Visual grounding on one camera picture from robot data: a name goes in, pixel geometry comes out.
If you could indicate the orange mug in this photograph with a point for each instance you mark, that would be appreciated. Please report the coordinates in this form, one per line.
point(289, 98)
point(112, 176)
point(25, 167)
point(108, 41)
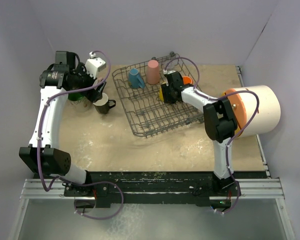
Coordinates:
point(187, 80)

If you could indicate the black mug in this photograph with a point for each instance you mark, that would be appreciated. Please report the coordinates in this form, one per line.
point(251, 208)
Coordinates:
point(104, 104)

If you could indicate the clear glass cup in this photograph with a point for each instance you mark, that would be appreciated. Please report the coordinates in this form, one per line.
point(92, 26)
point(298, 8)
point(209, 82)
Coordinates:
point(170, 62)

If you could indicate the grey wire dish rack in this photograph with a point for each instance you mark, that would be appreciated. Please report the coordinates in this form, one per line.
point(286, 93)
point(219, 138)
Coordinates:
point(147, 115)

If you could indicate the blue mug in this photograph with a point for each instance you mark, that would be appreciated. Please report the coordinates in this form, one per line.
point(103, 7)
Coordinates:
point(135, 79)

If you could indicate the aluminium frame rail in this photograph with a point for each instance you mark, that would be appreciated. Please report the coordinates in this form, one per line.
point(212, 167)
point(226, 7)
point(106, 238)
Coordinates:
point(249, 188)

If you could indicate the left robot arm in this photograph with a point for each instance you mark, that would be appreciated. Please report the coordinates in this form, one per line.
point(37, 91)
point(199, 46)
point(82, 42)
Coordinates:
point(42, 154)

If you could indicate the yellow mug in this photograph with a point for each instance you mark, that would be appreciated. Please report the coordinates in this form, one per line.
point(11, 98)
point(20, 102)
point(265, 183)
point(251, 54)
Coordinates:
point(161, 95)

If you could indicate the white cat mug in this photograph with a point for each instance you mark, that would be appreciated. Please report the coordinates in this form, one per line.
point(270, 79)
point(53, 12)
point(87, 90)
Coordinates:
point(79, 102)

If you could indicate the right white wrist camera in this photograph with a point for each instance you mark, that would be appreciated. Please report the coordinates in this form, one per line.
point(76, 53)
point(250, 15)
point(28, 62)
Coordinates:
point(165, 73)

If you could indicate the orange and yellow lid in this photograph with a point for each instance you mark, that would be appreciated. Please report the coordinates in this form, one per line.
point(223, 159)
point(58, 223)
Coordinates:
point(239, 109)

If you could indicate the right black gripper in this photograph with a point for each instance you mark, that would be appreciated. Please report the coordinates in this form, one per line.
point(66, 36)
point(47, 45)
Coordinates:
point(167, 98)

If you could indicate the pink tumbler cup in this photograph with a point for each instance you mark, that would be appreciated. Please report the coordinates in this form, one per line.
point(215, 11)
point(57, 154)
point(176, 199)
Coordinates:
point(153, 72)

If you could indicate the pink mug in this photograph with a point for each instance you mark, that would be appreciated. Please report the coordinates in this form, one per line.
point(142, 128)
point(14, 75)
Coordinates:
point(100, 82)

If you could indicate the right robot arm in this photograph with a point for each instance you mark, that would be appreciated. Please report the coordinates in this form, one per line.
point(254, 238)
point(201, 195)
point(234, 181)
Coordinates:
point(218, 118)

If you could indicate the white cylinder container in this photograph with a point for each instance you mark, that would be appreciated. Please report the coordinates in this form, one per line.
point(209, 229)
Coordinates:
point(269, 110)

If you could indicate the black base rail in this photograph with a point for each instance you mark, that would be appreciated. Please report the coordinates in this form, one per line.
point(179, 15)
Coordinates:
point(199, 188)

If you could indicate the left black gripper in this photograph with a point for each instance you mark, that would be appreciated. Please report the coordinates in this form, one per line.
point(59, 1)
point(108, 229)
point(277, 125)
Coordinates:
point(93, 94)

